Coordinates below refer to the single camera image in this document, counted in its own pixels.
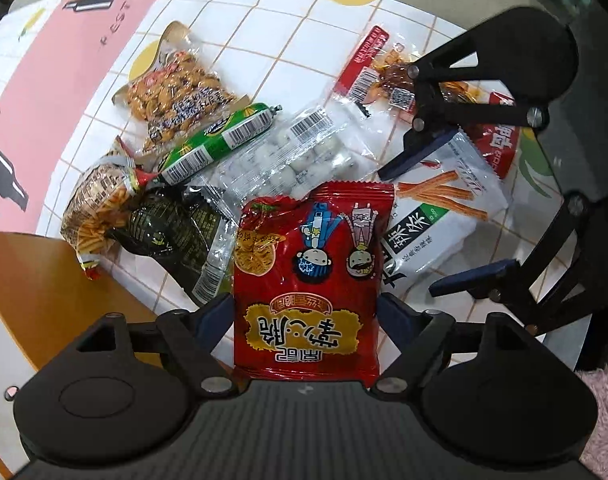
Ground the black seaweed snack bag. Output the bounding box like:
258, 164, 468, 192
108, 185, 235, 307

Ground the white spicy strips bag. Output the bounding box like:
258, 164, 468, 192
382, 131, 509, 296

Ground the large red chip bag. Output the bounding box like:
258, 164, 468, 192
232, 181, 395, 387

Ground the red braised meat packet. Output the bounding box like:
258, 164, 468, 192
332, 23, 485, 122

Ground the green sausage stick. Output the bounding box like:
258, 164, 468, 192
156, 103, 282, 185

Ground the clear white candy bag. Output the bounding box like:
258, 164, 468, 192
200, 98, 377, 217

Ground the yellow peanut bag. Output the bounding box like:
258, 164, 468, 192
112, 21, 240, 157

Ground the red snack packet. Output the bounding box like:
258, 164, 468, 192
465, 91, 521, 181

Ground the orange cardboard box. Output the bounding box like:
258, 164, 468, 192
0, 228, 236, 480

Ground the orange crispy sticks bag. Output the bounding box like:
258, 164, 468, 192
60, 136, 156, 280

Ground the pink fluffy rug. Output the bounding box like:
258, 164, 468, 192
577, 364, 608, 479

